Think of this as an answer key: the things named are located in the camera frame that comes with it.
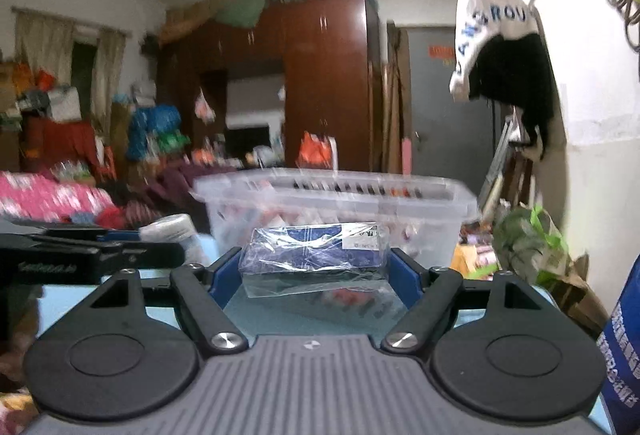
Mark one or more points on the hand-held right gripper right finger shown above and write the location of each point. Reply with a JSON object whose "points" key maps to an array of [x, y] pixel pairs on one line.
{"points": [[407, 280]]}

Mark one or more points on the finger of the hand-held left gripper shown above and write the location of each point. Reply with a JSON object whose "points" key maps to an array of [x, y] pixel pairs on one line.
{"points": [[90, 235], [145, 257]]}

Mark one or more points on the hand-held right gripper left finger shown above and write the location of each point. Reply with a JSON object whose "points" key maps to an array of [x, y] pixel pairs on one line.
{"points": [[225, 280]]}

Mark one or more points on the white roll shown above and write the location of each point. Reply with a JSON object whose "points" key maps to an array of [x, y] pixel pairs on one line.
{"points": [[167, 226]]}

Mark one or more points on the blue box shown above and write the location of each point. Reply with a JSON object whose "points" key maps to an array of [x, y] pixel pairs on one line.
{"points": [[315, 255]]}

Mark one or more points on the clear plastic storage bin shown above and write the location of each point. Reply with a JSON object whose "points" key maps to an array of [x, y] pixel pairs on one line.
{"points": [[325, 210]]}

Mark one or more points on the pink floral blanket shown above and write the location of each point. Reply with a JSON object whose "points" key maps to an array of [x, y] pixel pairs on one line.
{"points": [[50, 197]]}

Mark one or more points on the pile of printed packets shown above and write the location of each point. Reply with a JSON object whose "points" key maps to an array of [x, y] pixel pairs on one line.
{"points": [[472, 252]]}

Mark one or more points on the maroon cloth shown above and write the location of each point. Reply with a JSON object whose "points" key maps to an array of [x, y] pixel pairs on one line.
{"points": [[190, 185]]}

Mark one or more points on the red cloth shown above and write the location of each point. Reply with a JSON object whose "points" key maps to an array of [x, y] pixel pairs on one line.
{"points": [[60, 142]]}

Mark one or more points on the blue patterned bundle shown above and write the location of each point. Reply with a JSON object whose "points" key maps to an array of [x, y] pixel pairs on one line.
{"points": [[155, 132]]}

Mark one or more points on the pink foam board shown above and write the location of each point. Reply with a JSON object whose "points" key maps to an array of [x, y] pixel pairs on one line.
{"points": [[406, 157]]}

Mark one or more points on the green plastic bag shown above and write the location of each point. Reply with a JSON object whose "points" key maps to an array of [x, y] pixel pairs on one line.
{"points": [[530, 240]]}

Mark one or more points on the black television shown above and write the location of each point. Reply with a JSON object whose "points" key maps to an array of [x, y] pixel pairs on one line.
{"points": [[247, 142]]}

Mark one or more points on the pile of bags and boxes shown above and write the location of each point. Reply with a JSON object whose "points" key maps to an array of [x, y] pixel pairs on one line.
{"points": [[40, 95]]}

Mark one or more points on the grey door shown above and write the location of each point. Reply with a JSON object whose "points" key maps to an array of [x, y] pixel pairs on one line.
{"points": [[440, 125]]}

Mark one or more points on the orange and white plastic bag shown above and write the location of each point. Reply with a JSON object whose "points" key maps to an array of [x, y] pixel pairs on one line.
{"points": [[315, 147]]}

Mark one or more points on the small white hanging bag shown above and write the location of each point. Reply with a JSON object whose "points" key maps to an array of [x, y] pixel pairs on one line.
{"points": [[204, 107]]}

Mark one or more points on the beige curtain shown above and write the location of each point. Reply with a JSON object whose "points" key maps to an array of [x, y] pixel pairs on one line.
{"points": [[42, 45], [110, 70]]}

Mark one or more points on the brown paper bag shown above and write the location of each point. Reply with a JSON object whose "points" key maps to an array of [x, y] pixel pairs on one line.
{"points": [[575, 300]]}

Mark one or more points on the leaning cardboard sheets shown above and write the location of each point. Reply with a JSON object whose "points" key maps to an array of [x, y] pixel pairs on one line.
{"points": [[392, 105]]}

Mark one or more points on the brown wooden wardrobe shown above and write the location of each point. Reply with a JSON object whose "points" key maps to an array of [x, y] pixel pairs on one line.
{"points": [[320, 80]]}

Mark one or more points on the blue printed bag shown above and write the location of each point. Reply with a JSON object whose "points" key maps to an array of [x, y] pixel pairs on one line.
{"points": [[622, 355]]}

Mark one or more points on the orange door sign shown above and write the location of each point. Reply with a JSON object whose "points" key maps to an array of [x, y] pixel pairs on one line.
{"points": [[442, 54]]}

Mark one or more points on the black garment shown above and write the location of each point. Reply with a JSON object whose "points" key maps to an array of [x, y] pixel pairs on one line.
{"points": [[520, 80]]}

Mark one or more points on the green cloth bundle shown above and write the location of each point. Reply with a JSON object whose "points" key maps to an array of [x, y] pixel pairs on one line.
{"points": [[242, 10]]}

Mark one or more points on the white printed garment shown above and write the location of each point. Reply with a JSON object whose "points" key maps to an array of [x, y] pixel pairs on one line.
{"points": [[492, 10]]}

